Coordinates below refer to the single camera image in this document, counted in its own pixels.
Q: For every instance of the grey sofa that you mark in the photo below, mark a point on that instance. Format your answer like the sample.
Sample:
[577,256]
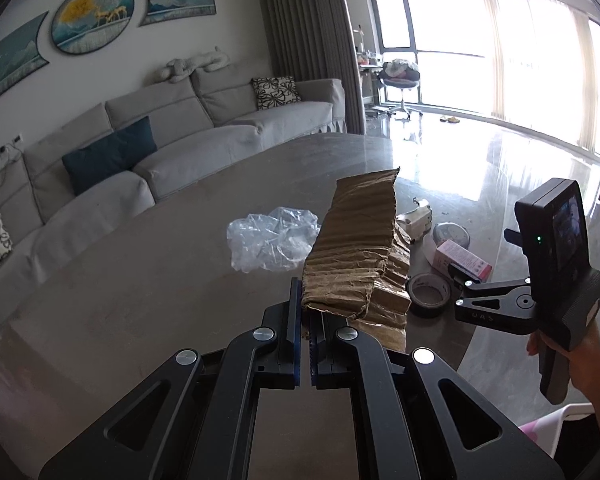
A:
[190,160]

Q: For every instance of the small pink box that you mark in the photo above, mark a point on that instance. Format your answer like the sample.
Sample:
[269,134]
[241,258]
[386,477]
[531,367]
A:
[460,257]

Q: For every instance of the pile of clothes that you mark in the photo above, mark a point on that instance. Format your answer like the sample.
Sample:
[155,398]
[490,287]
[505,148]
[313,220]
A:
[401,69]

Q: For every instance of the curved teal wall panel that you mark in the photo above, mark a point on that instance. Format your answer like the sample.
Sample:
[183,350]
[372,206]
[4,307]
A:
[10,65]
[177,0]

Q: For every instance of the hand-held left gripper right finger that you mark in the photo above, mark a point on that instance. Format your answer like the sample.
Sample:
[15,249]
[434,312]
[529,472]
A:
[314,365]

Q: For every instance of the swivel stool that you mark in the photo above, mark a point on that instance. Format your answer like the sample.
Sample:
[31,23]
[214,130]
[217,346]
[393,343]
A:
[402,92]

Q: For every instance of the white storage rack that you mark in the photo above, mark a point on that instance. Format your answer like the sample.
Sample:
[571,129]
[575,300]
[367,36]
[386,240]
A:
[366,67]

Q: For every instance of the clear plastic bag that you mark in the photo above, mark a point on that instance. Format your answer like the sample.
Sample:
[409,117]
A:
[265,240]

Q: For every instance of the white knot plush pillow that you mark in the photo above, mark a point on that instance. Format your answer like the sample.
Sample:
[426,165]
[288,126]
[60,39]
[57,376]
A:
[195,65]

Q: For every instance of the wall socket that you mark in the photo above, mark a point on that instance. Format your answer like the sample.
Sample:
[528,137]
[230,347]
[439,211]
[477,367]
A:
[11,144]

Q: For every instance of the grey curtain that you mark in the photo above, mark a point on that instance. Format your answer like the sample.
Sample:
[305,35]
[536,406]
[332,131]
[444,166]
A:
[310,35]

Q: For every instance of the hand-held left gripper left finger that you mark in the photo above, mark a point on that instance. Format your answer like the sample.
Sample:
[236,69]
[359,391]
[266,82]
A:
[296,340]

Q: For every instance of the brown cardboard piece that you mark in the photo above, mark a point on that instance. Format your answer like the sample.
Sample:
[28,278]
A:
[360,240]

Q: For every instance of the blue cushion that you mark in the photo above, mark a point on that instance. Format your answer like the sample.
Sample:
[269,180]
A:
[105,157]

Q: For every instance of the round wall art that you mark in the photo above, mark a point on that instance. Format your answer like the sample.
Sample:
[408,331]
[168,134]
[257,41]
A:
[92,17]

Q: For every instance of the white sheer curtain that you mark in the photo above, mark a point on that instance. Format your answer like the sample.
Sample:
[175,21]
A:
[535,60]

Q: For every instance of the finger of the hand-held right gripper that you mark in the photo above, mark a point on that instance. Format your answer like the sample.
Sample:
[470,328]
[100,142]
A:
[490,284]
[495,312]

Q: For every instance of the large window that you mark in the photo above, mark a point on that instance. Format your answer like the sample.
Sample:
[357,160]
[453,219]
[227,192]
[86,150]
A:
[440,35]

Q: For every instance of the person's right hand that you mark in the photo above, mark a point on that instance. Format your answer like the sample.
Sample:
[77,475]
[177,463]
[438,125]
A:
[590,370]

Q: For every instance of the pair of slippers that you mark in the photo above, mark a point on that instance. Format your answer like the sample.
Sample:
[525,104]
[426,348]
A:
[450,119]

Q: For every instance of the white plastic object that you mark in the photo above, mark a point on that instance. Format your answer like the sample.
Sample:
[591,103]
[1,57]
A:
[420,220]

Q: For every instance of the black tape roll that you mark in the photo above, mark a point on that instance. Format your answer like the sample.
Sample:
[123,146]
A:
[421,306]

